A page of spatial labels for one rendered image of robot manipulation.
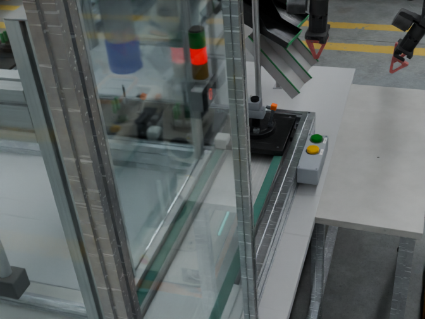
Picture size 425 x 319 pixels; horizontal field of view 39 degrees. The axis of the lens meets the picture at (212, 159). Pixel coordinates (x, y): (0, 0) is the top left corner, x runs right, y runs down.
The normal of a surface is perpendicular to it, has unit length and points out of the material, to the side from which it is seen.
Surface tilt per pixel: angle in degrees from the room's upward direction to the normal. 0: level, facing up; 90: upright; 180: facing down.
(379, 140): 0
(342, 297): 0
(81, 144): 90
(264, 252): 0
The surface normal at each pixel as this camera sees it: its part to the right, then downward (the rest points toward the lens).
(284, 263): -0.07, -0.83
